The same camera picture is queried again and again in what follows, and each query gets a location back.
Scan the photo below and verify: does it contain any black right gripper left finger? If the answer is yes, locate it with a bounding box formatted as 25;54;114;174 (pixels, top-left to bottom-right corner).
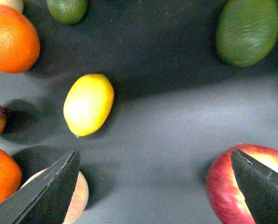
0;150;80;224

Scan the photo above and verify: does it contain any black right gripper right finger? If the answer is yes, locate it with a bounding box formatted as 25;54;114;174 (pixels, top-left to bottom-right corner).
231;149;278;224

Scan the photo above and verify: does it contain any yellow lemon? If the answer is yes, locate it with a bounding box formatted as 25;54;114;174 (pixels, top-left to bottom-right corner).
63;74;114;137

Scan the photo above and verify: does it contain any black fruit shelf tray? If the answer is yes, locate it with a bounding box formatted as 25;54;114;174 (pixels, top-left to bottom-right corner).
0;0;278;224

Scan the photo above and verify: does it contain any pale peach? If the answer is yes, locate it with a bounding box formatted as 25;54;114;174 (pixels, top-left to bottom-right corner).
19;168;90;224

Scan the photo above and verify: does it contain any red apple front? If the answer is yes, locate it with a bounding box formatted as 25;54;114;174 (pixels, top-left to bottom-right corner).
206;143;278;224

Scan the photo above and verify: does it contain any orange front left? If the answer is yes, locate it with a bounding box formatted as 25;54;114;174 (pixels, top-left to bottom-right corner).
0;149;22;203

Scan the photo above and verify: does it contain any large orange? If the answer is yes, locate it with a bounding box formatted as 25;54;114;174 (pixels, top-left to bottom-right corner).
0;5;40;73

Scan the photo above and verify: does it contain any green lime front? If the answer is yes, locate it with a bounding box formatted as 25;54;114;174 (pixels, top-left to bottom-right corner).
215;0;278;67

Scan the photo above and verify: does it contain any dark green lime left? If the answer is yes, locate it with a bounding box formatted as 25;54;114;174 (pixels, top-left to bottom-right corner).
46;0;89;25

